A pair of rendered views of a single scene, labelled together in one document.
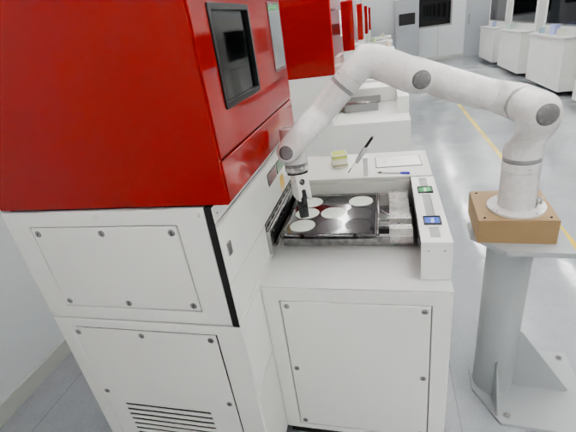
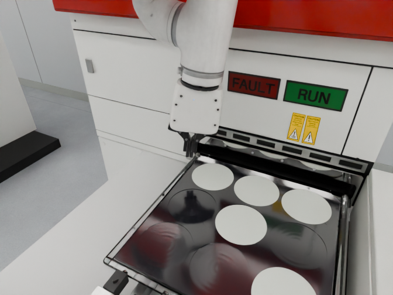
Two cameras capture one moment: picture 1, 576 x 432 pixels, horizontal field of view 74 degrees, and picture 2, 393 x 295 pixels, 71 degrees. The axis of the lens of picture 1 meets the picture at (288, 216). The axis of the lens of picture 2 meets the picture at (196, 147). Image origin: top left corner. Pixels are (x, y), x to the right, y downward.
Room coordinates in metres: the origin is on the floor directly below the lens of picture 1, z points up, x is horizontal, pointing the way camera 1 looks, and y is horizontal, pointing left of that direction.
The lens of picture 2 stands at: (1.40, -0.56, 1.32)
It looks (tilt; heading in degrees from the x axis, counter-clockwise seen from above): 34 degrees down; 100
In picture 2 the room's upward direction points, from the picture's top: straight up
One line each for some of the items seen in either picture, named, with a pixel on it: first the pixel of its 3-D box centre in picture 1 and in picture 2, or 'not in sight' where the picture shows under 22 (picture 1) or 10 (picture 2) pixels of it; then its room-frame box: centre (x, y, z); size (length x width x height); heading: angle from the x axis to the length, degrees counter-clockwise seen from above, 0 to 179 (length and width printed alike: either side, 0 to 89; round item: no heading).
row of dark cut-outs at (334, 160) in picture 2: (279, 202); (265, 143); (1.46, 0.02, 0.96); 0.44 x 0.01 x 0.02; 164
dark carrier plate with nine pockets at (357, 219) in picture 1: (333, 213); (240, 223); (1.42, -0.19, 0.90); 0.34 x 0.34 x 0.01; 74
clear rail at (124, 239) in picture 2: (327, 235); (162, 196); (1.24, -0.14, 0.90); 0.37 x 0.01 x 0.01; 74
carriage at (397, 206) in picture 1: (399, 217); not in sight; (1.36, -0.45, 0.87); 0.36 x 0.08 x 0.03; 164
